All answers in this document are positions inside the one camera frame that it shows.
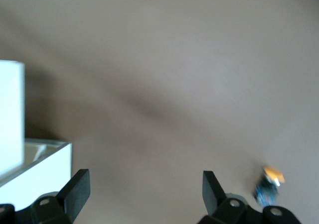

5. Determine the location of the yellow blue switch component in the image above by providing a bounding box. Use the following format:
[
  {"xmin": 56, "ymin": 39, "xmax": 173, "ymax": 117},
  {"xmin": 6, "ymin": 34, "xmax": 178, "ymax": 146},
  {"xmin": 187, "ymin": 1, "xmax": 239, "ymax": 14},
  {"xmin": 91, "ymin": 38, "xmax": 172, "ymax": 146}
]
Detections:
[{"xmin": 253, "ymin": 166, "xmax": 285, "ymax": 206}]

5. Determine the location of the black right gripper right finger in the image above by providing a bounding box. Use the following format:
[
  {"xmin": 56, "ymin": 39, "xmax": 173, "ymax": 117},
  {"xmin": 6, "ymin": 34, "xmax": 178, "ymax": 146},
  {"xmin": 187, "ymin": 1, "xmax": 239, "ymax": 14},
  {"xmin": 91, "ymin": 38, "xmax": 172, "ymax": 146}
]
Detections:
[{"xmin": 198, "ymin": 170, "xmax": 301, "ymax": 224}]

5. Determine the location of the white grey compartment drawer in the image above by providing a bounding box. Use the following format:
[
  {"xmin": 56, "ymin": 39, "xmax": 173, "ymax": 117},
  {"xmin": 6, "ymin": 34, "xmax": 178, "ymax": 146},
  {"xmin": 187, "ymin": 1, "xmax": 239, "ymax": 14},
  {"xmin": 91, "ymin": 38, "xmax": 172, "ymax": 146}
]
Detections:
[{"xmin": 0, "ymin": 138, "xmax": 73, "ymax": 206}]

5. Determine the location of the white drawer cabinet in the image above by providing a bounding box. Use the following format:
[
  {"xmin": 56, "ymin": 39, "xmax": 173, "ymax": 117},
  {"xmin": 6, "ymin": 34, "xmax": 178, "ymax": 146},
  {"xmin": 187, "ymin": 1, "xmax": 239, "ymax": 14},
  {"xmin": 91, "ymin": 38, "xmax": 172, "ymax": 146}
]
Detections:
[{"xmin": 0, "ymin": 60, "xmax": 25, "ymax": 178}]

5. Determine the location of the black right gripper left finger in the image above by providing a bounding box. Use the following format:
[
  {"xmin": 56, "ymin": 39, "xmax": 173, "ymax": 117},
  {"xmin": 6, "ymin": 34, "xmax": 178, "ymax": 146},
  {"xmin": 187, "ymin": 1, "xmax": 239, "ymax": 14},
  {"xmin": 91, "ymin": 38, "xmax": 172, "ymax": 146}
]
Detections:
[{"xmin": 14, "ymin": 169, "xmax": 91, "ymax": 224}]

